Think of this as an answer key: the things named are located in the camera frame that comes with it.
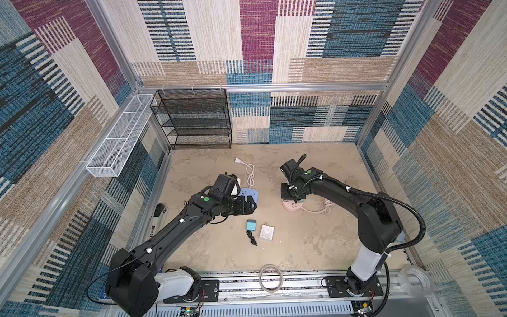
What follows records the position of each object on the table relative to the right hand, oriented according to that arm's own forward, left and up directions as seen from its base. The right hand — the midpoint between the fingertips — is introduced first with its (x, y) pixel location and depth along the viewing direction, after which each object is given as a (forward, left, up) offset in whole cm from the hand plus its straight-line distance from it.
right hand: (289, 197), depth 90 cm
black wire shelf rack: (+43, +48, +12) cm, 66 cm away
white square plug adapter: (-14, +11, -5) cm, 18 cm away
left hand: (-8, +18, +8) cm, 21 cm away
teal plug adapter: (-10, +17, -5) cm, 21 cm away
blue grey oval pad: (-16, -47, -7) cm, 50 cm away
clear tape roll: (-32, -45, -9) cm, 56 cm away
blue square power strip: (+6, +18, -4) cm, 19 cm away
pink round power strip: (-2, -1, -3) cm, 4 cm away
